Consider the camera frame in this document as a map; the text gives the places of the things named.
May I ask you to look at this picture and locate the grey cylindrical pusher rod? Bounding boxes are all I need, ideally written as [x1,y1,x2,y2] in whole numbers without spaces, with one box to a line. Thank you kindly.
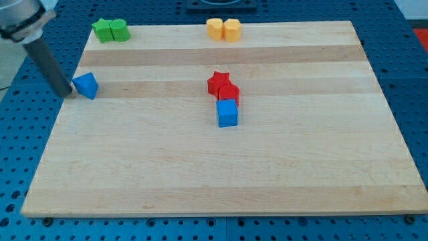
[23,37,72,98]

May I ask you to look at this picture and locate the blue triangle block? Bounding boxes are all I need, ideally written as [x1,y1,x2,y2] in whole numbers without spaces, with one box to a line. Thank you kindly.
[72,72,98,100]

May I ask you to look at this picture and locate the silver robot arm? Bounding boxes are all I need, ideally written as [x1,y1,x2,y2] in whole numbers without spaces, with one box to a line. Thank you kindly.
[1,0,72,98]

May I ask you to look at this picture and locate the blue cube block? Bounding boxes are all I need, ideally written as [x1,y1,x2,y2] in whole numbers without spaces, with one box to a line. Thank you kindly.
[216,99,238,128]

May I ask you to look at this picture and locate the green star block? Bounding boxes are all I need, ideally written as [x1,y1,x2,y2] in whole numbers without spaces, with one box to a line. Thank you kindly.
[92,18,114,43]

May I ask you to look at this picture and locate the green rounded block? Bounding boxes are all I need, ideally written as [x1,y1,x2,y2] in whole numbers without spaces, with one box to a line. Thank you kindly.
[109,19,130,42]

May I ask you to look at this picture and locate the yellow heart block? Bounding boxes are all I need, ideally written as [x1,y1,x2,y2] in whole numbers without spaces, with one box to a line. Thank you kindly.
[206,18,223,42]

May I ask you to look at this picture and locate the red star block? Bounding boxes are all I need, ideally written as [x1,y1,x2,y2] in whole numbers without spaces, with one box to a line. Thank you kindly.
[207,71,231,100]

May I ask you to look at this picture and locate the red cylinder block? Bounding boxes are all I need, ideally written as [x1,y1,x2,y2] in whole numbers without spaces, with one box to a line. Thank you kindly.
[218,84,240,107]

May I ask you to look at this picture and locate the yellow hexagon block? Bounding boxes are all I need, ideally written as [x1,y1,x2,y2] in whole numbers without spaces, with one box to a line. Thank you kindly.
[223,19,241,42]

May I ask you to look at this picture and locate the wooden board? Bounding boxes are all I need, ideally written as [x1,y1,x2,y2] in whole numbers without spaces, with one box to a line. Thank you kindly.
[21,21,427,218]

